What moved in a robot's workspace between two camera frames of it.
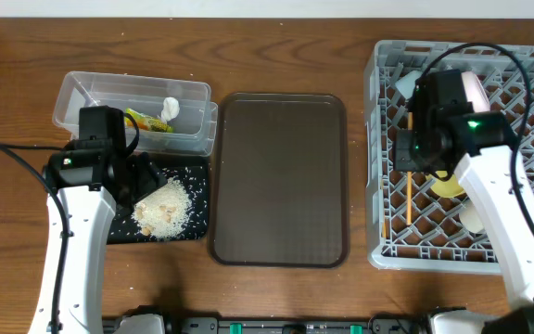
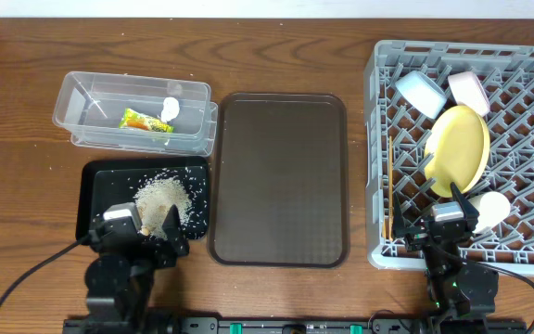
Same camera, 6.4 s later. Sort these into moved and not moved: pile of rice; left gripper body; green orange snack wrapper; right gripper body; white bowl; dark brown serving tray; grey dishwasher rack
Moved: left gripper body; right gripper body
Not moved: white bowl; pile of rice; dark brown serving tray; grey dishwasher rack; green orange snack wrapper
